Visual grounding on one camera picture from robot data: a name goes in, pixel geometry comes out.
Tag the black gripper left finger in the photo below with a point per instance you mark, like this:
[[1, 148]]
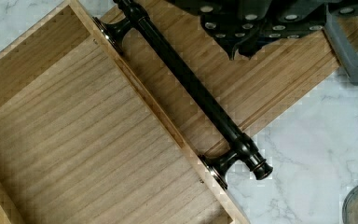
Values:
[[232, 34]]

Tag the black metal drawer handle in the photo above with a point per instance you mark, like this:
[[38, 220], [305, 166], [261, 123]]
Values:
[[241, 146]]

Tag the wooden drawer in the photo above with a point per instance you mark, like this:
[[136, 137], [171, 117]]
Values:
[[90, 136]]

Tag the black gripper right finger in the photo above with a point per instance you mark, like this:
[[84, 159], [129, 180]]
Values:
[[279, 21]]

